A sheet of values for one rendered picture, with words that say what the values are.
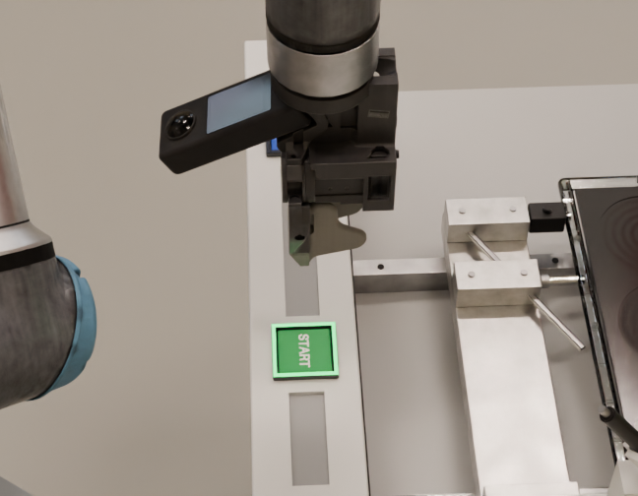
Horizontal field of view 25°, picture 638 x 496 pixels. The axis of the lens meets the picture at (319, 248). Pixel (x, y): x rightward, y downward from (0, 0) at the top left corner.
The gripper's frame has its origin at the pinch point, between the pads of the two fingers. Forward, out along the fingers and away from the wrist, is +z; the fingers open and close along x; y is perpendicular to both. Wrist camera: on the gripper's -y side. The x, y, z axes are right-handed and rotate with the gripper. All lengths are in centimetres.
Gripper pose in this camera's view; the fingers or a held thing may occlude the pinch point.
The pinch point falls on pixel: (294, 251)
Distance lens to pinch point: 112.8
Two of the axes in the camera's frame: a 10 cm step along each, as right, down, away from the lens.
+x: -0.5, -7.7, 6.4
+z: 0.0, 6.4, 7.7
